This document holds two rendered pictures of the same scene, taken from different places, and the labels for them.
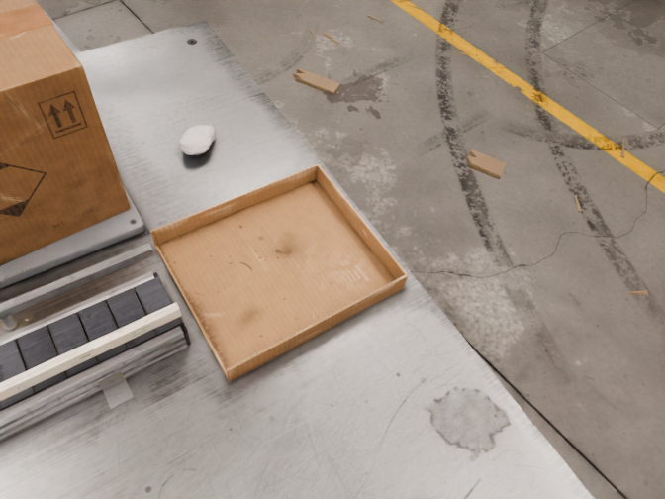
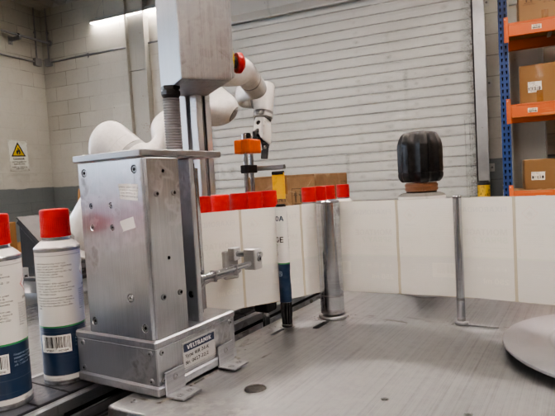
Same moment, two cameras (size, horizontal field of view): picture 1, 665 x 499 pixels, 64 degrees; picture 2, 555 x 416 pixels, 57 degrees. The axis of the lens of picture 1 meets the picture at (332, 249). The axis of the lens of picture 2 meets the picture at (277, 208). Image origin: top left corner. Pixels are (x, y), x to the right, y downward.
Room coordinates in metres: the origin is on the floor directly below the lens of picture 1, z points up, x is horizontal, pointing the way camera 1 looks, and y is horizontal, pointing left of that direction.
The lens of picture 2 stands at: (-1.17, 1.15, 1.10)
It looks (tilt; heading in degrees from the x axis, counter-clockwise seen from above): 3 degrees down; 342
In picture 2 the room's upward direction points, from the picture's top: 3 degrees counter-clockwise
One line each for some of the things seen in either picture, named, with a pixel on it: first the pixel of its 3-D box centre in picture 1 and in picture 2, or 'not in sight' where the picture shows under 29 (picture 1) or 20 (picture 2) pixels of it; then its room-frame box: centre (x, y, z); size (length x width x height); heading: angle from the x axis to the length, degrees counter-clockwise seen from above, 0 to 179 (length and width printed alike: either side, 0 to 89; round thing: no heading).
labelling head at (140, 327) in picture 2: not in sight; (154, 263); (-0.54, 1.10, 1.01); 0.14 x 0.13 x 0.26; 130
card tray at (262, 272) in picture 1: (279, 259); not in sight; (0.45, 0.08, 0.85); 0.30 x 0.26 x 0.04; 130
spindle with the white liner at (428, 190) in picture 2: not in sight; (422, 212); (-0.36, 0.60, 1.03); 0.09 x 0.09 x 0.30
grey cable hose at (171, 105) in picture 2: not in sight; (173, 144); (-0.23, 1.03, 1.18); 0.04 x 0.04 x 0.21
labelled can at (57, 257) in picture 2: not in sight; (60, 294); (-0.51, 1.21, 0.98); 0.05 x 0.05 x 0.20
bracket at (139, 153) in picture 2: not in sight; (149, 156); (-0.54, 1.10, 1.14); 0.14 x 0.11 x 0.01; 130
